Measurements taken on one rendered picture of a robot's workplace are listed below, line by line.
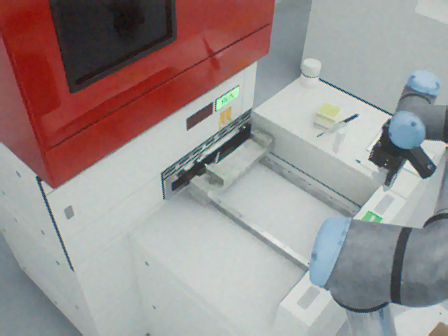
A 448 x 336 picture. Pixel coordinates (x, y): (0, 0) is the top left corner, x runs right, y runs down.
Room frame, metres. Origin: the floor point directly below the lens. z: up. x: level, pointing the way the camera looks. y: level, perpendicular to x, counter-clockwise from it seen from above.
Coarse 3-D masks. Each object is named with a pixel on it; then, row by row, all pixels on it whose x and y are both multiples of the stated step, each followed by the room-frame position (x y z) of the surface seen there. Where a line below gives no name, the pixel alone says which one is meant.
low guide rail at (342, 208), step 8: (264, 160) 1.17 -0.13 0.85; (272, 160) 1.17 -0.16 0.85; (272, 168) 1.15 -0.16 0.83; (280, 168) 1.13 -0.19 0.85; (288, 176) 1.11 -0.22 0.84; (296, 176) 1.10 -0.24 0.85; (296, 184) 1.08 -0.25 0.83; (304, 184) 1.07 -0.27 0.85; (312, 184) 1.07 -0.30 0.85; (312, 192) 1.04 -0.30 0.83; (320, 192) 1.03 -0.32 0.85; (320, 200) 1.02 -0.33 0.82; (328, 200) 1.00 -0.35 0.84; (336, 200) 1.00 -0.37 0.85; (336, 208) 0.98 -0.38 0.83; (344, 208) 0.97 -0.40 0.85; (352, 216) 0.94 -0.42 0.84
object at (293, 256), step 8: (216, 200) 0.97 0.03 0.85; (216, 208) 0.95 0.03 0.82; (224, 208) 0.94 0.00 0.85; (232, 208) 0.94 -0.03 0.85; (232, 216) 0.91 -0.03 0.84; (240, 216) 0.91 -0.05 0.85; (240, 224) 0.89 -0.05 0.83; (248, 224) 0.88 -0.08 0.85; (256, 232) 0.85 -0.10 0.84; (264, 232) 0.85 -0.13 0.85; (264, 240) 0.83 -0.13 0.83; (272, 240) 0.82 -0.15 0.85; (272, 248) 0.81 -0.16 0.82; (280, 248) 0.79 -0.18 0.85; (288, 248) 0.79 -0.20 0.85; (288, 256) 0.77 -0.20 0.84; (296, 256) 0.77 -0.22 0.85; (296, 264) 0.75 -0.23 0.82; (304, 264) 0.74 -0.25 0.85
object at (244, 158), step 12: (252, 144) 1.22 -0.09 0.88; (228, 156) 1.15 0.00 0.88; (240, 156) 1.15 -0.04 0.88; (252, 156) 1.16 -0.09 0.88; (228, 168) 1.09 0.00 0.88; (240, 168) 1.09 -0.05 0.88; (204, 180) 1.03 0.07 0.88; (192, 192) 0.98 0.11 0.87; (216, 192) 0.98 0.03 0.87; (204, 204) 0.94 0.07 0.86
